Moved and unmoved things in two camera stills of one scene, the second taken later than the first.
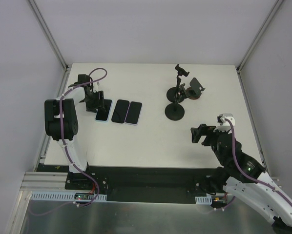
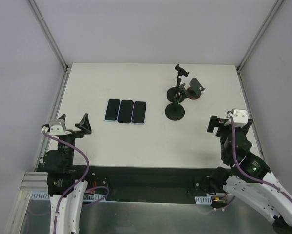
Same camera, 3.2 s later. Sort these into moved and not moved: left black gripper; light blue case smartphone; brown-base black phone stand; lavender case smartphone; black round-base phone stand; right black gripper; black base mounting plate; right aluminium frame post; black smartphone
Moved: left black gripper; light blue case smartphone; black smartphone; right black gripper; lavender case smartphone
Not moved: brown-base black phone stand; black base mounting plate; right aluminium frame post; black round-base phone stand
